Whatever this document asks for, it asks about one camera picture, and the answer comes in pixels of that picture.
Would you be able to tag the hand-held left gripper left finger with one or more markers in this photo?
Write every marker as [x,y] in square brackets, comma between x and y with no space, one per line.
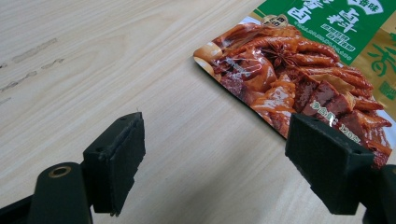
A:
[118,161]

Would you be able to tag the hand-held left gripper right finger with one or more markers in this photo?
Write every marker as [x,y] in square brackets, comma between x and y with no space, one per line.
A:
[330,168]

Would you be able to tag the green and red seasoning packet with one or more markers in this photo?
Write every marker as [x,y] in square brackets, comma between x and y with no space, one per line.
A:
[295,68]

